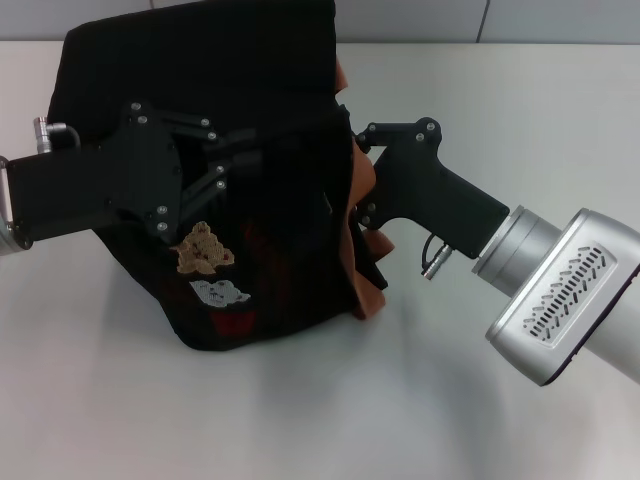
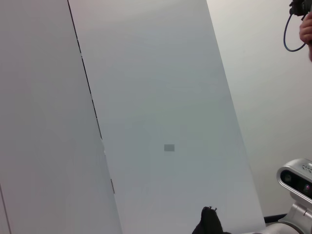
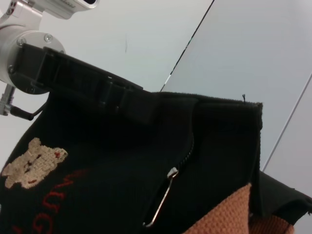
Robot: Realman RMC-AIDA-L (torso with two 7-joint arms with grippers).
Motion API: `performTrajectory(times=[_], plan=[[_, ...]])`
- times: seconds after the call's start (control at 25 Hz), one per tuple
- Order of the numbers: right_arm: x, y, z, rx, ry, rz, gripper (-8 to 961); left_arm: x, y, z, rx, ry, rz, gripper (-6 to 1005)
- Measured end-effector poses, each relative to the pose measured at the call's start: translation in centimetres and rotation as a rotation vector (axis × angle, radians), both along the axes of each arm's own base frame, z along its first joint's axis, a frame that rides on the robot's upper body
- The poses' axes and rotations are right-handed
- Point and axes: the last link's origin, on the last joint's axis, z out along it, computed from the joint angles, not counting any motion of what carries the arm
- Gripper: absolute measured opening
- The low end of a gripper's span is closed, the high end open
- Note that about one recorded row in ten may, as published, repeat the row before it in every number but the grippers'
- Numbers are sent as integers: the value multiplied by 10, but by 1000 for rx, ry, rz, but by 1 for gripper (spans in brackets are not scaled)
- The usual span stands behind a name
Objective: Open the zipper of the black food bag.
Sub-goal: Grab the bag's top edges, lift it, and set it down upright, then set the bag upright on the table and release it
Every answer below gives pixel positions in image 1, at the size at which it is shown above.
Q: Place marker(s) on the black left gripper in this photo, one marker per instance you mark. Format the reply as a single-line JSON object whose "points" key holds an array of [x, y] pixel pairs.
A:
{"points": [[100, 190]]}

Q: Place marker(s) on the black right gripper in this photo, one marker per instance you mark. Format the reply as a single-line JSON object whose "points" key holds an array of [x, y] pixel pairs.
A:
{"points": [[425, 190]]}

